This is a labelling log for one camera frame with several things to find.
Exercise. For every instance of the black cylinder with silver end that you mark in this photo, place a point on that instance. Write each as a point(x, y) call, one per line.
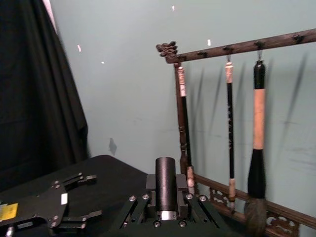
point(165, 184)

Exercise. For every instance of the dark wooden brush rack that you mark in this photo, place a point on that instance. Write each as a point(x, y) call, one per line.
point(222, 50)

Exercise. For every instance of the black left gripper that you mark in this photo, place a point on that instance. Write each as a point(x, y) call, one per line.
point(47, 205)

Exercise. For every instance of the thin black brush pale top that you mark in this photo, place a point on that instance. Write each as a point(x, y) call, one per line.
point(230, 138)

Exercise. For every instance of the black table cloth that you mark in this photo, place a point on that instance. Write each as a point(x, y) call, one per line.
point(108, 180)

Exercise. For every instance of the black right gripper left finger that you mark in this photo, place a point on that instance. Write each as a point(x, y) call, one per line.
point(151, 190)

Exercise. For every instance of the thin brush with pale ends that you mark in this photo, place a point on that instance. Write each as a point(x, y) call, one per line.
point(185, 128)

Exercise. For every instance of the black curtain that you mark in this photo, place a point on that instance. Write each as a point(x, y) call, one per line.
point(34, 93)

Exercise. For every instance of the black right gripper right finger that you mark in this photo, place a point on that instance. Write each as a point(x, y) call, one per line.
point(181, 195)

